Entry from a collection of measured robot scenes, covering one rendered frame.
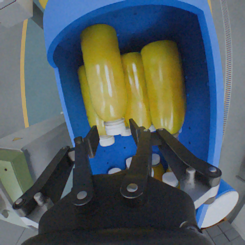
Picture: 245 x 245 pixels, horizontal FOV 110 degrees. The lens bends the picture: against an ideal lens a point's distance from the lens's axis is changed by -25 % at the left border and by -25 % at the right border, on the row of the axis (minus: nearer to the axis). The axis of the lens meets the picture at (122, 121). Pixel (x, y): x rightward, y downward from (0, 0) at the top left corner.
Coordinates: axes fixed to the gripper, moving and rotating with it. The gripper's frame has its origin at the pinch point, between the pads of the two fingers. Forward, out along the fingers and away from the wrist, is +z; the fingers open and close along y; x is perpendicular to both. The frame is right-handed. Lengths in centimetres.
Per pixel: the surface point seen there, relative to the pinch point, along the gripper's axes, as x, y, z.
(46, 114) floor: 0, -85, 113
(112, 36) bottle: 16.0, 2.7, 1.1
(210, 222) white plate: -69, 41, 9
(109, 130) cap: 0.3, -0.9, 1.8
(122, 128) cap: 0.2, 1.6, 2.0
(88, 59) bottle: 12.7, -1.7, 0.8
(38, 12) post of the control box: 44, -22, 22
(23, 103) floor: 21, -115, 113
